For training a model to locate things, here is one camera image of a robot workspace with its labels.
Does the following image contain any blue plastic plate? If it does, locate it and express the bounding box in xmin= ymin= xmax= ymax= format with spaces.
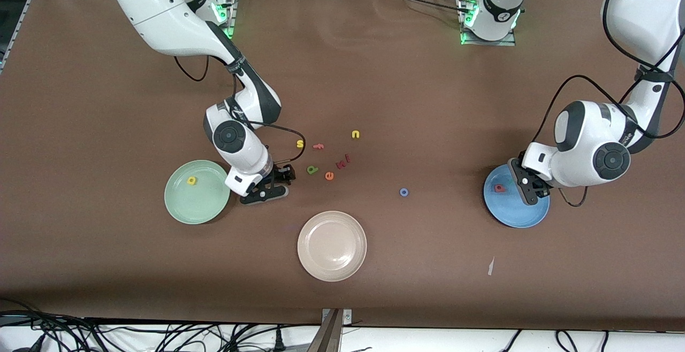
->
xmin=483 ymin=163 xmax=551 ymax=229

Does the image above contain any green plastic plate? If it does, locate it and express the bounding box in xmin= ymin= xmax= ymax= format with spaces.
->
xmin=164 ymin=159 xmax=231 ymax=225

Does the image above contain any beige plastic plate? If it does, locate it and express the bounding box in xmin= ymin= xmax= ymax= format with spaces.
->
xmin=297 ymin=211 xmax=368 ymax=282

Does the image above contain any brown table cover mat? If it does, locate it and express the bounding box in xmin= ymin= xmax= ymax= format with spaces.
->
xmin=0 ymin=0 xmax=685 ymax=332

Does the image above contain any black right camera cable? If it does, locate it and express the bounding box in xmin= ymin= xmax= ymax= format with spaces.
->
xmin=172 ymin=52 xmax=307 ymax=168

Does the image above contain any black camera cable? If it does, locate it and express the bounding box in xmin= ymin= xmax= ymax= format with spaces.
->
xmin=172 ymin=52 xmax=307 ymax=168
xmin=532 ymin=0 xmax=685 ymax=208

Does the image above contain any black left camera cable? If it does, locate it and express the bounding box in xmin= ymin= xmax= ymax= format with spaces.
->
xmin=532 ymin=0 xmax=685 ymax=208

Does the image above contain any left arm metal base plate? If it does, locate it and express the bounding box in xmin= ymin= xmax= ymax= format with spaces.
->
xmin=458 ymin=0 xmax=517 ymax=47

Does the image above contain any grey metal post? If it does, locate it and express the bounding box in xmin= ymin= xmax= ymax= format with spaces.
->
xmin=307 ymin=308 xmax=354 ymax=352

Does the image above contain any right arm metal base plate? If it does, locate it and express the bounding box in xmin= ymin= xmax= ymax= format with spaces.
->
xmin=206 ymin=0 xmax=239 ymax=40

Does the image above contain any black table cable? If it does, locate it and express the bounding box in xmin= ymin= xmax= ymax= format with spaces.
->
xmin=375 ymin=0 xmax=466 ymax=16

